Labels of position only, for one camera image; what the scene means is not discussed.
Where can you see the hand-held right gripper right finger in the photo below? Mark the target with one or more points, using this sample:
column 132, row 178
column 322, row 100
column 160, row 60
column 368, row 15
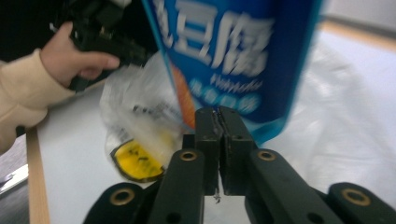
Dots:
column 236, row 149

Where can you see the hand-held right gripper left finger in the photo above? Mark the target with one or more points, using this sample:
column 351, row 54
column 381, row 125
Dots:
column 211, row 149

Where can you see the clear smiley plastic bag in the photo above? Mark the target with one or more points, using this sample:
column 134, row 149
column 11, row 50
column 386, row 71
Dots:
column 140, row 102

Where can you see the blue snack packet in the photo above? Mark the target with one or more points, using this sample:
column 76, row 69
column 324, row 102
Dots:
column 236, row 46

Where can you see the aluminium rail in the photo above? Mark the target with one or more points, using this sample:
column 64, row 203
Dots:
column 14, row 180

